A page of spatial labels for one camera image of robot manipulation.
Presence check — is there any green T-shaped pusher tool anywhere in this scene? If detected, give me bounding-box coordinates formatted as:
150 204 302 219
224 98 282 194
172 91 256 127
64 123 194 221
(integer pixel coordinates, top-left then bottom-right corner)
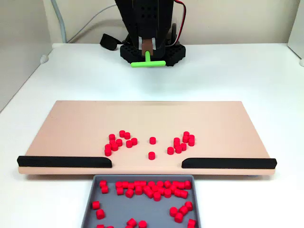
130 39 166 68

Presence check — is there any black foam bar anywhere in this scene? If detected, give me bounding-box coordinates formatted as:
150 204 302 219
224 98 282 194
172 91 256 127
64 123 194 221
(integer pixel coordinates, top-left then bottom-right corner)
181 157 277 170
17 155 113 169

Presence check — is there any white USB cable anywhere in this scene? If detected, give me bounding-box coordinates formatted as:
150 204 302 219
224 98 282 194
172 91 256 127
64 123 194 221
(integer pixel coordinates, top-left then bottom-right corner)
67 4 118 44

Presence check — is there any gray plastic tray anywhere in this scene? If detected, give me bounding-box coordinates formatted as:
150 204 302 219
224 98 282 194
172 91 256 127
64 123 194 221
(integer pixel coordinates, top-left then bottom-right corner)
81 174 202 228

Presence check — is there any red white black servo cable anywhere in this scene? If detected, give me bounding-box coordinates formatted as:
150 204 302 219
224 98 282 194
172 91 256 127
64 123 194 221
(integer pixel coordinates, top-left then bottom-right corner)
174 0 187 47

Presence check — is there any white side panel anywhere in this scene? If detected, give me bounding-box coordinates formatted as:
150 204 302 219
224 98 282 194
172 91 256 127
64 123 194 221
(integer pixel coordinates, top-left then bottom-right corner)
287 0 304 60

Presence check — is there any gray thick cable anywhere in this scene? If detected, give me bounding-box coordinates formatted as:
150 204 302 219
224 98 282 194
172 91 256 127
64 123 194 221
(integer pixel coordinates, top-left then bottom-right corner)
50 0 67 44

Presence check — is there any pink flat board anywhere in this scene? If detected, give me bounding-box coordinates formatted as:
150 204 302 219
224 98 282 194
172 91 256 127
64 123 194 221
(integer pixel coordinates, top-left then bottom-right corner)
18 100 276 176

